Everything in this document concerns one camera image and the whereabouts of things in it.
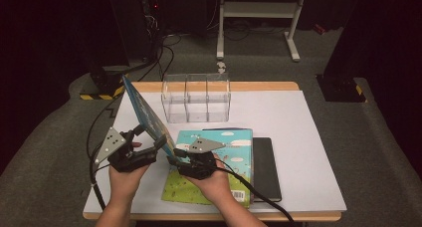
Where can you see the black equipment rack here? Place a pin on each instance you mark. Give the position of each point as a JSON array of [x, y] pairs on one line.
[[152, 8]]

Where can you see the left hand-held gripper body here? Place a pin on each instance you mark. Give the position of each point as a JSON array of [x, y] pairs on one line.
[[111, 144]]

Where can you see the white metal stand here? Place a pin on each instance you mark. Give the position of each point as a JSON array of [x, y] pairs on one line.
[[258, 9]]

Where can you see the teal meadow picture book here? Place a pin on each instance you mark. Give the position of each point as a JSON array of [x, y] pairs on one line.
[[205, 190]]

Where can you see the blue animal picture book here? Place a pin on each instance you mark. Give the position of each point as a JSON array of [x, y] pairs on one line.
[[146, 114]]

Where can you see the clear acrylic book rack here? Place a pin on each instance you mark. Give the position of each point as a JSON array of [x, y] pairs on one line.
[[195, 101]]

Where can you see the black hardcover book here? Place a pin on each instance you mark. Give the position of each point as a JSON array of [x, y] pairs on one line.
[[267, 170]]

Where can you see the small white floor object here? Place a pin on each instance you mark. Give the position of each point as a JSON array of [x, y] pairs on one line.
[[221, 66]]

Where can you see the white table mat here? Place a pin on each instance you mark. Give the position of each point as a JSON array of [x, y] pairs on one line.
[[298, 137]]

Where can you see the small red object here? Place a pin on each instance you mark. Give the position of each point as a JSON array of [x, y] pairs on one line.
[[319, 29]]

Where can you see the person's left hand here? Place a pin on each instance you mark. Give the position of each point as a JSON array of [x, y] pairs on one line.
[[126, 183]]

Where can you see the person's right hand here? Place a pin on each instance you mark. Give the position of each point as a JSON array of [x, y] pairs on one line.
[[215, 187]]

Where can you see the black yellow-striped stand base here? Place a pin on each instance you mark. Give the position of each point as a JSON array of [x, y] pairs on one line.
[[106, 84], [341, 89]]

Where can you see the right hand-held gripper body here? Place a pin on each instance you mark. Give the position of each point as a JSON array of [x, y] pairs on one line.
[[199, 164]]

